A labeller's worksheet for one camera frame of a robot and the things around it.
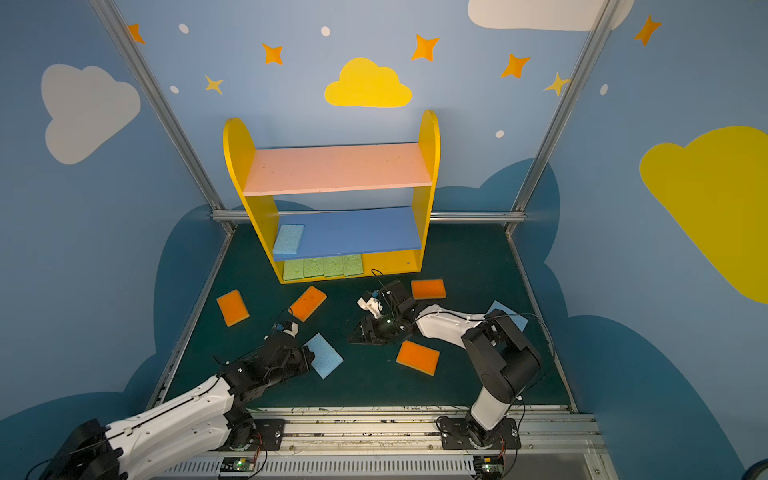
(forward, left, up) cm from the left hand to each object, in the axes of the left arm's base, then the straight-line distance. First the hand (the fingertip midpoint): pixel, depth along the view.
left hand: (317, 353), depth 84 cm
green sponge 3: (+33, 0, -1) cm, 33 cm away
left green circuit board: (-27, +16, -4) cm, 31 cm away
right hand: (+2, -11, +5) cm, 13 cm away
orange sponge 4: (+23, -34, -1) cm, 41 cm away
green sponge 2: (+31, +7, 0) cm, 32 cm away
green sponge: (+30, +13, 0) cm, 33 cm away
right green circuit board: (-26, -45, -5) cm, 53 cm away
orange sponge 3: (0, -30, -3) cm, 30 cm away
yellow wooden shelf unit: (+35, -20, +11) cm, 42 cm away
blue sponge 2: (-1, -2, -3) cm, 4 cm away
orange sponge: (+16, +31, -3) cm, 35 cm away
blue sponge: (+33, +13, +12) cm, 37 cm away
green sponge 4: (+34, -7, -1) cm, 34 cm away
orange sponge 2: (+18, +7, -3) cm, 19 cm away
